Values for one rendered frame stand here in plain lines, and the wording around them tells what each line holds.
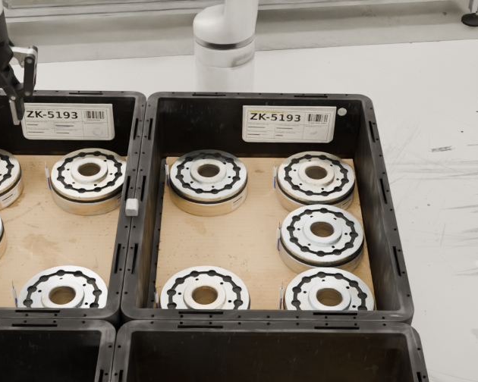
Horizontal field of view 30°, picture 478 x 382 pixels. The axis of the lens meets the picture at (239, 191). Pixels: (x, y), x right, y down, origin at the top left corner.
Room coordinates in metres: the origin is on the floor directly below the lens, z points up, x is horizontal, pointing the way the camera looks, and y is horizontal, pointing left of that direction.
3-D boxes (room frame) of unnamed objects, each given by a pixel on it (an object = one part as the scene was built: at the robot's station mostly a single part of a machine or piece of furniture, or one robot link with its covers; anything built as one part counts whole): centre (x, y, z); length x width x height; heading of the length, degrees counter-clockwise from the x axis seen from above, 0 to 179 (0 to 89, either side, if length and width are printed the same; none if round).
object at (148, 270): (0.78, -0.03, 0.87); 0.40 x 0.30 x 0.11; 1
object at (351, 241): (0.79, -0.10, 0.86); 0.10 x 0.10 x 0.01
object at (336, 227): (0.79, -0.10, 0.86); 0.05 x 0.05 x 0.01
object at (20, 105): (0.89, 0.27, 0.97); 0.03 x 0.01 x 0.05; 91
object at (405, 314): (0.78, -0.03, 0.92); 0.40 x 0.30 x 0.02; 1
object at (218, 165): (0.89, 0.04, 0.86); 0.05 x 0.05 x 0.01
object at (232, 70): (1.15, 0.03, 0.83); 0.09 x 0.09 x 0.17; 20
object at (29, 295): (0.67, 0.20, 0.86); 0.10 x 0.10 x 0.01
